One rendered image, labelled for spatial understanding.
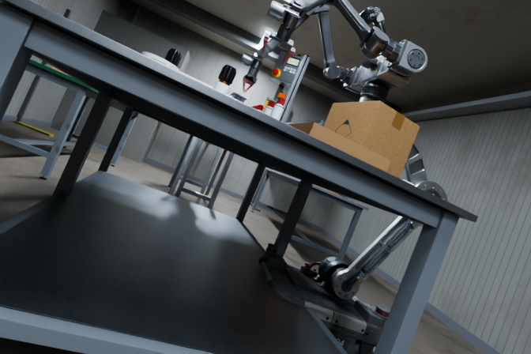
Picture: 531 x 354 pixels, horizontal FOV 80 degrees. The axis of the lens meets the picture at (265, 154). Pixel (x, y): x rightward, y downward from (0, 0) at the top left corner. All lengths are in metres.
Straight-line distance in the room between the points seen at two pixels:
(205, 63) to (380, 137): 5.60
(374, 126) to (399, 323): 0.66
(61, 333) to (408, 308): 0.90
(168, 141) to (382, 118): 5.50
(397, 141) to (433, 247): 0.45
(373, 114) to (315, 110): 5.60
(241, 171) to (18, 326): 5.79
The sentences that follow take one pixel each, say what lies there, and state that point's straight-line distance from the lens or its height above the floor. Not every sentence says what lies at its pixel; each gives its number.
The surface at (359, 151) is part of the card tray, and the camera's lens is 0.89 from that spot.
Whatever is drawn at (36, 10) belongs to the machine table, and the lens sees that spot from 0.78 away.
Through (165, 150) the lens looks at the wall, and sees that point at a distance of 6.48.
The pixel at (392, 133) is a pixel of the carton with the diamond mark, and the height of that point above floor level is 1.03.
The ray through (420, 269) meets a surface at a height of 0.62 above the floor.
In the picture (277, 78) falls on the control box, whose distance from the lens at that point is 2.11.
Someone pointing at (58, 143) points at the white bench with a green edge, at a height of 0.30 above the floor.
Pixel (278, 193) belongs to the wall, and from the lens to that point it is 6.65.
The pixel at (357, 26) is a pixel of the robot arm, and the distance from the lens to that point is 1.66.
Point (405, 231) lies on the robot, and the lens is 1.82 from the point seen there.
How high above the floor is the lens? 0.70
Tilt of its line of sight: 3 degrees up
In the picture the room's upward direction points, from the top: 23 degrees clockwise
